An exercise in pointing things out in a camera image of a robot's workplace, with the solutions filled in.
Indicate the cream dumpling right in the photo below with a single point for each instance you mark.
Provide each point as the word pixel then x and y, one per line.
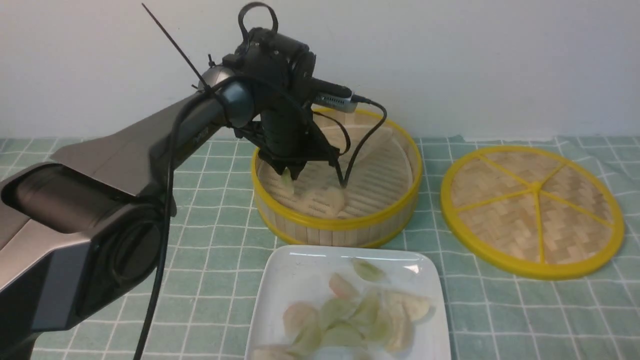
pixel 404 310

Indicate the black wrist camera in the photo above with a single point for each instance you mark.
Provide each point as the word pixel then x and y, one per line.
pixel 334 96

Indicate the green dumpling top plate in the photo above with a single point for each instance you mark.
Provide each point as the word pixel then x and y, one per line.
pixel 367 271

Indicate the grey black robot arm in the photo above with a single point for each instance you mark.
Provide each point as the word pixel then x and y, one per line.
pixel 82 230

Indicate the black cable tie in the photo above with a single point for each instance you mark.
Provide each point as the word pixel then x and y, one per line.
pixel 203 86

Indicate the yellow rimmed bamboo steamer basket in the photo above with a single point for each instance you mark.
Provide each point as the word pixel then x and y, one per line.
pixel 377 203

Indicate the yellow rimmed bamboo steamer lid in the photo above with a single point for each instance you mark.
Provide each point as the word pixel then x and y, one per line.
pixel 531 212

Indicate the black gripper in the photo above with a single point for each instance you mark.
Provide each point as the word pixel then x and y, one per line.
pixel 278 70

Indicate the pink dumpling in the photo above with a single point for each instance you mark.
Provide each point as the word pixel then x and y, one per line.
pixel 296 316
pixel 342 288

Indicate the pink dumpling left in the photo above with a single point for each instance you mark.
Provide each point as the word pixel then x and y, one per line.
pixel 296 316

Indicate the white square plate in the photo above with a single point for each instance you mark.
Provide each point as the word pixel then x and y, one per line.
pixel 301 273

